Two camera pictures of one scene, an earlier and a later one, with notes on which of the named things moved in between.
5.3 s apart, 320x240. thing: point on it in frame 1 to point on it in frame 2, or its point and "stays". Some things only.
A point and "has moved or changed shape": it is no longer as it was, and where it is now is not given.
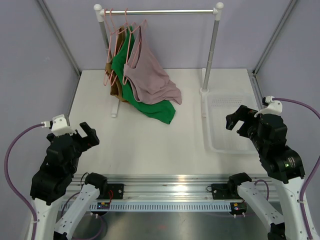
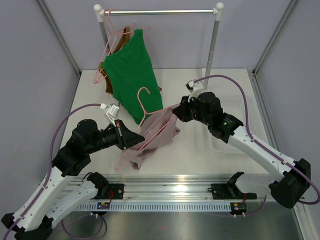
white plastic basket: x=220 y=139 stays
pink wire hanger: x=115 y=47 to x=121 y=31
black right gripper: x=243 y=113 to x=181 y=111
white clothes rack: x=217 y=11 stays
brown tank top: x=115 y=91 to x=108 y=87
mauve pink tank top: x=147 y=74 to x=158 y=130
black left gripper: x=89 y=141 to x=126 y=137
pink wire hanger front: x=124 y=82 to x=140 y=126
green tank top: x=163 y=112 has moved or changed shape
